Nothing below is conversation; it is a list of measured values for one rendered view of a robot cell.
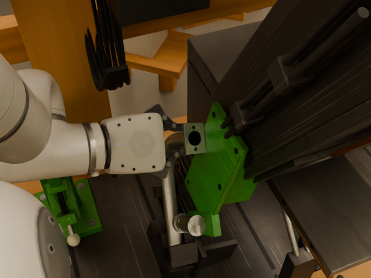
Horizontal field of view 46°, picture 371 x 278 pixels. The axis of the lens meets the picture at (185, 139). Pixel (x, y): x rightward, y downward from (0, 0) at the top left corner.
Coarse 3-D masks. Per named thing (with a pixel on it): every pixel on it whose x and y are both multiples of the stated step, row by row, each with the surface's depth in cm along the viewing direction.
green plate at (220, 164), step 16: (224, 112) 73; (208, 128) 76; (208, 144) 77; (224, 144) 72; (240, 144) 68; (192, 160) 83; (208, 160) 78; (224, 160) 72; (240, 160) 69; (192, 176) 84; (208, 176) 78; (224, 176) 73; (240, 176) 75; (192, 192) 85; (208, 192) 79; (224, 192) 74; (240, 192) 78; (208, 208) 79
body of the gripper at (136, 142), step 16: (112, 128) 71; (128, 128) 72; (144, 128) 73; (160, 128) 74; (112, 144) 70; (128, 144) 71; (144, 144) 73; (160, 144) 74; (112, 160) 70; (128, 160) 71; (144, 160) 73; (160, 160) 74
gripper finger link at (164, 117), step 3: (165, 114) 77; (162, 117) 76; (165, 117) 76; (168, 117) 77; (162, 120) 76; (165, 120) 76; (168, 120) 77; (171, 120) 77; (165, 123) 77; (183, 123) 78; (186, 123) 78; (177, 126) 77; (180, 126) 78; (192, 126) 78; (174, 129) 77; (177, 129) 77; (180, 129) 77
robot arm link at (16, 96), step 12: (0, 60) 36; (0, 72) 36; (12, 72) 40; (0, 84) 36; (12, 84) 39; (0, 96) 36; (12, 96) 39; (24, 96) 42; (0, 108) 37; (12, 108) 40; (24, 108) 43; (0, 120) 39; (12, 120) 41; (0, 132) 41
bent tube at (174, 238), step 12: (180, 132) 81; (192, 132) 80; (168, 144) 85; (180, 144) 80; (192, 144) 80; (204, 144) 78; (168, 180) 89; (168, 192) 89; (168, 204) 89; (168, 216) 88; (168, 228) 89; (168, 240) 89; (180, 240) 88
